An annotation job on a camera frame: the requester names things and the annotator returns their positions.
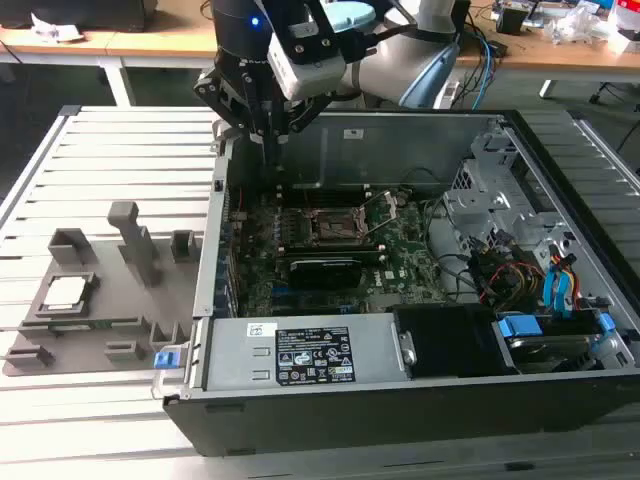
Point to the clear plastic bags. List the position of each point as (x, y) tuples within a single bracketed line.
[(575, 25)]

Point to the small black box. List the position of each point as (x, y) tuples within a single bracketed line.
[(511, 22)]

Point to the CPU socket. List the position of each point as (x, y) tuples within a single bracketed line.
[(335, 227)]

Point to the black RAM slot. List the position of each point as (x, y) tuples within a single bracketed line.
[(320, 191), (325, 248)]

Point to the silver power supply with label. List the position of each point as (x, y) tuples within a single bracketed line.
[(240, 350)]

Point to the crumpled white paper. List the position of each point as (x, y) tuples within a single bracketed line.
[(55, 30)]

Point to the blue case latch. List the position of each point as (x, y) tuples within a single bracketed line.
[(166, 361)]

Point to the silver metal drive cage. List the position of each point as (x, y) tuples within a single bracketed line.
[(480, 210)]

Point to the wooden desk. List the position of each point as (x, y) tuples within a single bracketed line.
[(175, 42)]

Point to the green RAM stick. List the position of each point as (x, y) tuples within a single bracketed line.
[(100, 325)]

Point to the silver CPU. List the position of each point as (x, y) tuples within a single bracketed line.
[(65, 291)]

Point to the black bag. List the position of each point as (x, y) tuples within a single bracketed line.
[(75, 12)]

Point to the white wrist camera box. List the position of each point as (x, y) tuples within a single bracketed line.
[(310, 75)]

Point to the black open PC case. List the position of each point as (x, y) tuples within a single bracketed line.
[(350, 420)]

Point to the green motherboard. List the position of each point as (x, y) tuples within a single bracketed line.
[(400, 235)]

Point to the white and red box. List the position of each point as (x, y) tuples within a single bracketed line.
[(625, 30)]

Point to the black graphics card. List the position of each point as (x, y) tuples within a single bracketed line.
[(325, 272)]

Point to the hard disk in blue carrier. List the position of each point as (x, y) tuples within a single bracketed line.
[(520, 327)]

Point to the white power strip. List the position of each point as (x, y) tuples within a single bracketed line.
[(448, 95)]

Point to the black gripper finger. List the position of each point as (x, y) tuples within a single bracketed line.
[(220, 95), (305, 115)]

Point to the grey parts rack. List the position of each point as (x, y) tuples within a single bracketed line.
[(125, 300)]

